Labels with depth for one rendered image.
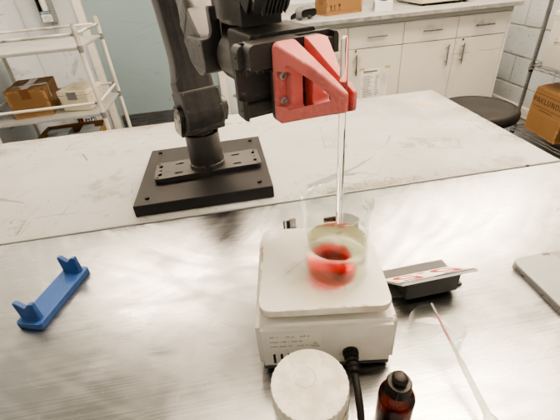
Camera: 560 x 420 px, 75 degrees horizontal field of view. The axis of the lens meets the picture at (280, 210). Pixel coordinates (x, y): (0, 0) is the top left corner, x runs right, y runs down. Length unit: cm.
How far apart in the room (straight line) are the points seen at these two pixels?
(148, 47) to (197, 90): 270
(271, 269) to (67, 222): 44
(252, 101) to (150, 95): 308
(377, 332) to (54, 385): 33
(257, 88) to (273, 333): 22
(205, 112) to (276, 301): 39
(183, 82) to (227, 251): 28
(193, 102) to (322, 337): 43
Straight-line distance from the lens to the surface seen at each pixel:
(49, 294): 56
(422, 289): 46
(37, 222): 76
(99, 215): 71
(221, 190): 64
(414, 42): 307
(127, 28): 333
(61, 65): 353
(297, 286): 35
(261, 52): 32
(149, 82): 338
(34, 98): 262
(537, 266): 55
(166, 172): 72
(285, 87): 33
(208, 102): 64
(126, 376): 44
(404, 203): 63
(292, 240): 40
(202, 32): 47
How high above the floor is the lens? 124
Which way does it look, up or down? 34 degrees down
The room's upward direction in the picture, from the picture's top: 5 degrees counter-clockwise
